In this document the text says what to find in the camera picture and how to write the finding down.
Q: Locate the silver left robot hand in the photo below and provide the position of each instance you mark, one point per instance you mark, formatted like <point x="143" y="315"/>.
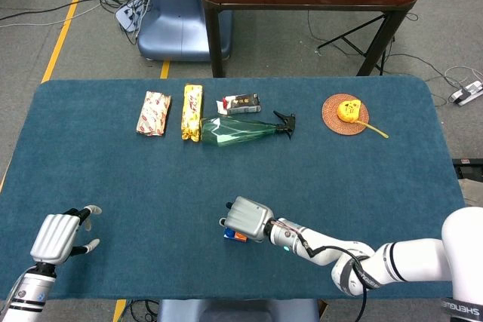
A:
<point x="54" y="239"/>

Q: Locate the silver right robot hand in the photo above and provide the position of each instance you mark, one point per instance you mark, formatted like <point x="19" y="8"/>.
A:
<point x="249" y="218"/>

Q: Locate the orange building block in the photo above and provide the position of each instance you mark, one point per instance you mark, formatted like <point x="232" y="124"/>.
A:
<point x="241" y="238"/>

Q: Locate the blue building block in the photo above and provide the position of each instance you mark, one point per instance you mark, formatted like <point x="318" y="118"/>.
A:
<point x="228" y="234"/>

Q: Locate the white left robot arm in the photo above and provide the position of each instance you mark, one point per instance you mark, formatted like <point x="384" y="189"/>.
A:
<point x="28" y="292"/>

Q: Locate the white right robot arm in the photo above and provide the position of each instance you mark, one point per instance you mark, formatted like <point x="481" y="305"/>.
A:
<point x="407" y="261"/>

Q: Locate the green spray bottle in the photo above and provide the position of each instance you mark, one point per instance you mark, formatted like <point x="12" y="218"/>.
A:
<point x="230" y="131"/>

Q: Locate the blue grey robot torso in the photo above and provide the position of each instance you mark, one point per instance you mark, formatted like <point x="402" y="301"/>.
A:
<point x="237" y="310"/>

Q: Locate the gold yellow snack packet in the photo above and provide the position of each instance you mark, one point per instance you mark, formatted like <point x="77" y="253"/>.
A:
<point x="191" y="111"/>

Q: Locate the round woven coaster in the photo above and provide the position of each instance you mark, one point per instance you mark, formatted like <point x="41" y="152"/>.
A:
<point x="334" y="122"/>

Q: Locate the red white snack packet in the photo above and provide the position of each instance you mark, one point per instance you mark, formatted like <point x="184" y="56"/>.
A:
<point x="152" y="114"/>

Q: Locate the yellow toy with stick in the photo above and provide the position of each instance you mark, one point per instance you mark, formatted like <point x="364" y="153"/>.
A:
<point x="348" y="110"/>

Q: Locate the blue grey machine base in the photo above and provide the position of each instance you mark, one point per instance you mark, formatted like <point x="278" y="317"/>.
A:
<point x="177" y="24"/>

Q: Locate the white power strip with plugs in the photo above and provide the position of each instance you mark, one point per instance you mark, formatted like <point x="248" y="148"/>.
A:
<point x="126" y="14"/>

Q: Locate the white power strip black plug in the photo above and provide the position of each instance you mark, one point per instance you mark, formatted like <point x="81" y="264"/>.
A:
<point x="468" y="92"/>

